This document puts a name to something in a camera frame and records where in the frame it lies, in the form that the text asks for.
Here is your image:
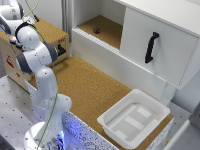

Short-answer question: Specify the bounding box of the white cabinet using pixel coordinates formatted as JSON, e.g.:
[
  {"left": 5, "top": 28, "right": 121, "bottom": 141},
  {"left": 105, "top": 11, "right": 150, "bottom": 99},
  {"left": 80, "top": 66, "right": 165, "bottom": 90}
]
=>
[{"left": 70, "top": 0, "right": 200, "bottom": 108}]

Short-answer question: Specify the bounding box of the purple block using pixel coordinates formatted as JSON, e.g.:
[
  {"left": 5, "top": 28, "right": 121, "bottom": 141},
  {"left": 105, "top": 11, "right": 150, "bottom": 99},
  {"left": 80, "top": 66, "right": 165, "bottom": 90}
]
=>
[{"left": 93, "top": 26, "right": 101, "bottom": 35}]

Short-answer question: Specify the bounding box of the white plastic box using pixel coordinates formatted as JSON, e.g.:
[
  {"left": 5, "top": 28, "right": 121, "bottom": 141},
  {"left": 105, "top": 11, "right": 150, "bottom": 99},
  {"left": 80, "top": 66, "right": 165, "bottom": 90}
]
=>
[{"left": 96, "top": 88, "right": 172, "bottom": 150}]

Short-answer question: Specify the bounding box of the white sliding door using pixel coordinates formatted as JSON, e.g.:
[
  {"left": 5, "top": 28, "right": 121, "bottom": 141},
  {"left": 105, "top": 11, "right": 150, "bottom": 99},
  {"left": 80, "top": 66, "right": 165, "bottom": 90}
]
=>
[{"left": 119, "top": 6, "right": 200, "bottom": 90}]

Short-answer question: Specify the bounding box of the black drawer handle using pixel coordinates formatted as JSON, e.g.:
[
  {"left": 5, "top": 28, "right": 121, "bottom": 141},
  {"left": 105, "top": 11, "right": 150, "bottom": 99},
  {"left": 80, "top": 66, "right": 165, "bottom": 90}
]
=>
[{"left": 56, "top": 43, "right": 68, "bottom": 58}]

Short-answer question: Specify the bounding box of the green cable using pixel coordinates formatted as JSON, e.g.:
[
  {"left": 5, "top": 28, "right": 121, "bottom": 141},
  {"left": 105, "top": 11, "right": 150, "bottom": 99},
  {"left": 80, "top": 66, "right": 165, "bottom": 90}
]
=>
[{"left": 22, "top": 0, "right": 60, "bottom": 149}]

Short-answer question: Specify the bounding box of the black door handle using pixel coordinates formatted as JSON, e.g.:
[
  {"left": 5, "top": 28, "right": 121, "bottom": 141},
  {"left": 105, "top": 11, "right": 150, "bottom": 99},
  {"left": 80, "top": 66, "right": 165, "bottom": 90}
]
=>
[{"left": 144, "top": 31, "right": 161, "bottom": 65}]

